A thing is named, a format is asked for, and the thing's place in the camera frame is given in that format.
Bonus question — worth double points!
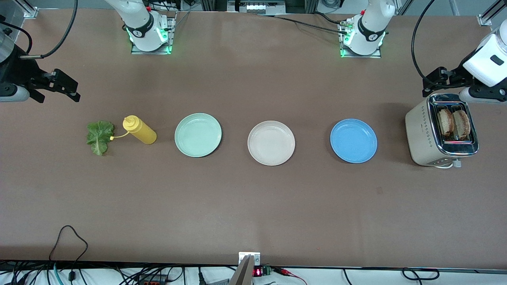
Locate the toasted brown bread slice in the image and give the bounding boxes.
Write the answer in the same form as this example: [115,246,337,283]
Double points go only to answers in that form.
[438,108,455,138]
[453,110,471,140]

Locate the green lettuce leaf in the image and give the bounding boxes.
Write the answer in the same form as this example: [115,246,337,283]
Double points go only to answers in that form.
[86,121,115,156]

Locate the yellow squeeze bottle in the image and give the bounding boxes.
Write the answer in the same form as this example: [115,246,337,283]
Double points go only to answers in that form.
[110,115,157,145]

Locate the blue plate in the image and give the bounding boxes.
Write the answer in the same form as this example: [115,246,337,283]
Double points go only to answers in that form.
[330,119,378,163]

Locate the mint green plate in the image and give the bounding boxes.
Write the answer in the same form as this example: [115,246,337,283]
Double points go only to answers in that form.
[175,113,222,158]

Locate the beige plate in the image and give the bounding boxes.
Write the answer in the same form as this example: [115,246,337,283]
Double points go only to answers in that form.
[248,121,295,166]

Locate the beige chrome toaster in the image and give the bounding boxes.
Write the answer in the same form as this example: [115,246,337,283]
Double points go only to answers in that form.
[405,93,479,167]

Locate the grey control box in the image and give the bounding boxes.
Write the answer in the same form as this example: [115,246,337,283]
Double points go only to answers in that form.
[227,0,286,14]

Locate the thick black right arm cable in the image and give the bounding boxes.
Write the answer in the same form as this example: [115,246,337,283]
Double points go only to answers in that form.
[19,0,78,60]

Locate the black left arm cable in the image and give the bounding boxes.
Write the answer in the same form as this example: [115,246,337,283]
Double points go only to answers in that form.
[411,0,450,80]

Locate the aluminium corner bracket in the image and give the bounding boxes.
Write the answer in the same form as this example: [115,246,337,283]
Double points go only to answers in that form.
[477,0,507,26]
[12,0,38,18]

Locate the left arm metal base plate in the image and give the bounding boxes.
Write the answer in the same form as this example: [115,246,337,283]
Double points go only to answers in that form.
[339,20,383,59]

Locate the white toaster cord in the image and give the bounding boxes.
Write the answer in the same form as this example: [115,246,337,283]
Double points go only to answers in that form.
[435,158,462,169]

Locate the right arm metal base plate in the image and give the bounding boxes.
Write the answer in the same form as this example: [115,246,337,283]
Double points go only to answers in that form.
[131,12,177,55]

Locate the black cable across table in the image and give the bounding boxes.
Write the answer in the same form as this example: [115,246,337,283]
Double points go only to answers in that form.
[257,11,351,36]

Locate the looped thin black cable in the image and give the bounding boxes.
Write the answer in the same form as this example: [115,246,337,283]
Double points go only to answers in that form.
[48,225,88,279]

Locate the coiled black cable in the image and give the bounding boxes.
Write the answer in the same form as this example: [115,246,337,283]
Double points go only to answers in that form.
[402,268,440,281]

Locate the red clip wires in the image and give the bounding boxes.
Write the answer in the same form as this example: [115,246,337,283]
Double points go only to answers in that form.
[273,266,307,285]

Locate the silver mounting bracket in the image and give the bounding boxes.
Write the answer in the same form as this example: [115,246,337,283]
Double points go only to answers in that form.
[238,252,261,266]

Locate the aluminium camera post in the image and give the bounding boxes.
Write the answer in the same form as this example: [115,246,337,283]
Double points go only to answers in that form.
[229,255,254,285]

